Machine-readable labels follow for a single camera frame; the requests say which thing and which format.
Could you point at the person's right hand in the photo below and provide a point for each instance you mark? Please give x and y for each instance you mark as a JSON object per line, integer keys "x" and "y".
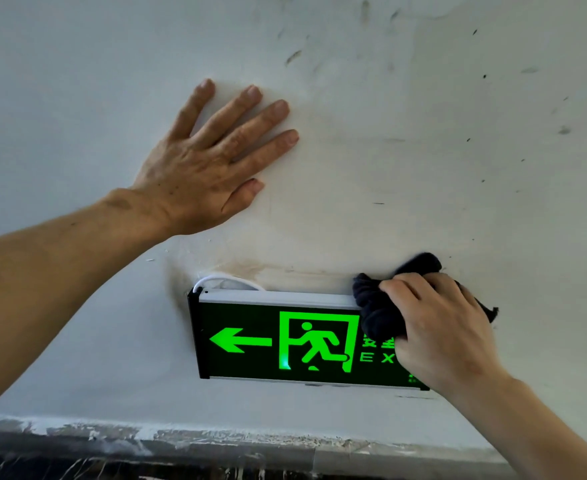
{"x": 443, "y": 334}

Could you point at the person's left hand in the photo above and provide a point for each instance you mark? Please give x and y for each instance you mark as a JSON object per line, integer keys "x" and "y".
{"x": 193, "y": 179}

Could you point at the person's left middle finger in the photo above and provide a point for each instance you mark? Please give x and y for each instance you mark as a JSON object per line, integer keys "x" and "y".
{"x": 253, "y": 127}

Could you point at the person's right fingers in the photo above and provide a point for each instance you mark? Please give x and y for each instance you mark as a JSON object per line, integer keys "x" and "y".
{"x": 413, "y": 299}

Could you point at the person's left thumb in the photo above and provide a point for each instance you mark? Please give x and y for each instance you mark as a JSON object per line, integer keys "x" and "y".
{"x": 246, "y": 193}

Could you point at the person's left little finger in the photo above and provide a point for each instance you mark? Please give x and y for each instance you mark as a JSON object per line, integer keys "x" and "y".
{"x": 193, "y": 107}

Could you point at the dark cleaning cloth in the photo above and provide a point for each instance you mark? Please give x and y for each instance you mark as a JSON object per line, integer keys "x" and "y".
{"x": 378, "y": 304}

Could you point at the person's right forearm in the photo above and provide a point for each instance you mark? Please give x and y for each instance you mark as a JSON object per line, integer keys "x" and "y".
{"x": 528, "y": 429}

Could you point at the person's left forearm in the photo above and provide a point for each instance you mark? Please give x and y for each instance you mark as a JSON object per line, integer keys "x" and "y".
{"x": 48, "y": 274}

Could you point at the green illuminated exit sign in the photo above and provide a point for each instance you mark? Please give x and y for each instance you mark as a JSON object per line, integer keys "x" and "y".
{"x": 283, "y": 339}

